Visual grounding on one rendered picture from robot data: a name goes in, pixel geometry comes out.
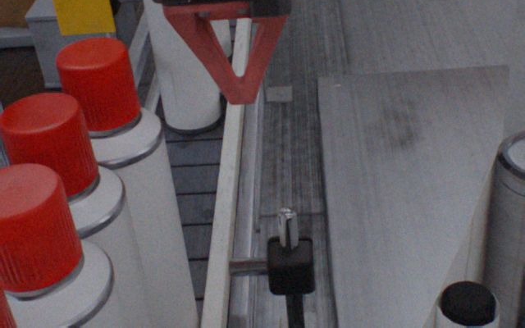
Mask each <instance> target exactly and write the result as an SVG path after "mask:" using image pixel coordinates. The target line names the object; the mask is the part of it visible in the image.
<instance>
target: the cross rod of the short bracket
mask: <svg viewBox="0 0 525 328"><path fill-rule="evenodd" d="M228 271H229V276H230V277H247V276H267V257H242V258H230V260H229V261H228Z"/></svg>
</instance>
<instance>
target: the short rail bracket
mask: <svg viewBox="0 0 525 328"><path fill-rule="evenodd" d="M277 219H278V229H279V236H272V237H271V238H270V239H269V240H268V241H267V275H268V283H269V289H270V291H271V293H273V294H274V295H285V309H286V313H287V319H288V327H289V328H305V323H304V301H303V294H311V293H313V292H314V290H315V289H316V270H315V256H314V242H313V239H312V238H311V237H310V236H309V235H299V234H298V222H297V213H296V211H295V210H294V209H293V208H291V207H283V208H282V209H281V210H280V211H279V212H278V214H277Z"/></svg>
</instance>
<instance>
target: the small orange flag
mask: <svg viewBox="0 0 525 328"><path fill-rule="evenodd" d="M52 2H53V6H54V9H55V12H56V16H57V22H58V25H59V29H60V32H62V35H68V34H92V33H105V32H115V31H116V27H115V23H114V20H113V15H112V8H111V3H110V0H52Z"/></svg>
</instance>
